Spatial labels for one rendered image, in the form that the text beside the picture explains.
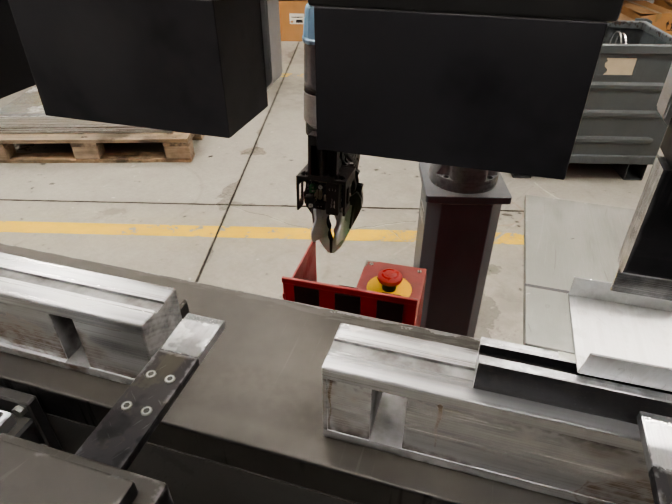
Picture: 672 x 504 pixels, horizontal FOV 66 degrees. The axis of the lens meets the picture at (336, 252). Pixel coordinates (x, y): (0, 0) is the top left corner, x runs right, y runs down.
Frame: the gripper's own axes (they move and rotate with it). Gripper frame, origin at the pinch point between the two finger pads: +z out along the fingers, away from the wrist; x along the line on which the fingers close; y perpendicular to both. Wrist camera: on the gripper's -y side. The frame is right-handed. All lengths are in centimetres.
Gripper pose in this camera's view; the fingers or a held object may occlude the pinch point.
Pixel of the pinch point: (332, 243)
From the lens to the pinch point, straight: 83.2
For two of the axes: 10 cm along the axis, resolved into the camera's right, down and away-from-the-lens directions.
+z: -0.2, 8.6, 5.0
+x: 9.7, 1.5, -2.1
